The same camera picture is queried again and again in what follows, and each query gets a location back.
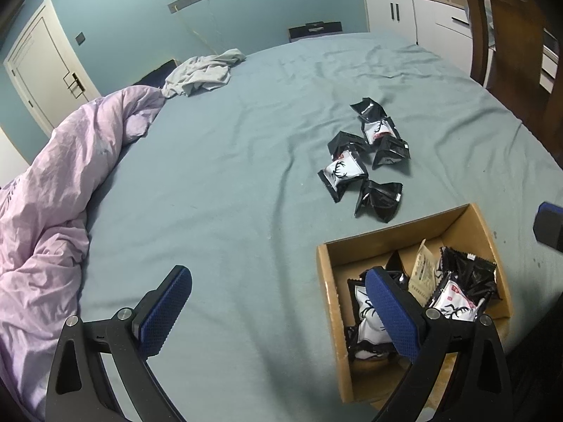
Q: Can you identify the white cabinet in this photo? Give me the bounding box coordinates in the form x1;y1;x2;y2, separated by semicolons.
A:
362;0;472;81

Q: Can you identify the white door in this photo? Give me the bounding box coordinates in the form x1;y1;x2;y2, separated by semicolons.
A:
4;0;101;138

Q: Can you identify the black foil snack packet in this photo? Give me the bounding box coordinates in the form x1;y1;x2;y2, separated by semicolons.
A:
440;246;500;304

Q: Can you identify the metal door handle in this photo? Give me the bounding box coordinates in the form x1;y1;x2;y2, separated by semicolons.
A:
63;71;87;98

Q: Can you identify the teal bed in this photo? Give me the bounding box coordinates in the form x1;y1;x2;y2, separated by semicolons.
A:
0;31;563;422

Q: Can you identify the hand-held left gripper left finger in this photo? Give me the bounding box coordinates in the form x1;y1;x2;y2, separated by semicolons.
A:
46;265;193;422

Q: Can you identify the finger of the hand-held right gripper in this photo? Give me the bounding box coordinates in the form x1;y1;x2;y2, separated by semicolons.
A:
533;201;563;250

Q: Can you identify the brown wooden chair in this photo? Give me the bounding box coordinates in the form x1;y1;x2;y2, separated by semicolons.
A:
458;0;563;141

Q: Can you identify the purple blanket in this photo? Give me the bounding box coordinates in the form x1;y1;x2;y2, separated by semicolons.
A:
0;85;167;422

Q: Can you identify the white antler print snack packet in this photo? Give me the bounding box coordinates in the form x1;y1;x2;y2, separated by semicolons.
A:
428;279;480;322
352;316;399;359
349;278;383;317

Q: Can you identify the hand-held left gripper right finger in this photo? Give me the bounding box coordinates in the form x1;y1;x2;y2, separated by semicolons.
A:
365;267;511;422

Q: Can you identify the pile of snack packets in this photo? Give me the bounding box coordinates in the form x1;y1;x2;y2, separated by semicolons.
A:
318;98;411;223

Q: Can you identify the cardboard box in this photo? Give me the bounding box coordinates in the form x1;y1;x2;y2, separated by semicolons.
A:
317;203;513;403

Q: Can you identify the white wardrobe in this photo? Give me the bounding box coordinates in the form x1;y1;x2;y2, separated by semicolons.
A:
0;127;31;185

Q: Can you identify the beige snack packet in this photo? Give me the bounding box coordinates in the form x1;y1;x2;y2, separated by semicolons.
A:
408;238;442;306

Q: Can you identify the metal wall plate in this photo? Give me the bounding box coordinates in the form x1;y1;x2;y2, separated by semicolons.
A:
167;0;214;12

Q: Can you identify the grey crumpled cloth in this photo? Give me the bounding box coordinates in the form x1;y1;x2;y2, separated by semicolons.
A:
160;48;247;97

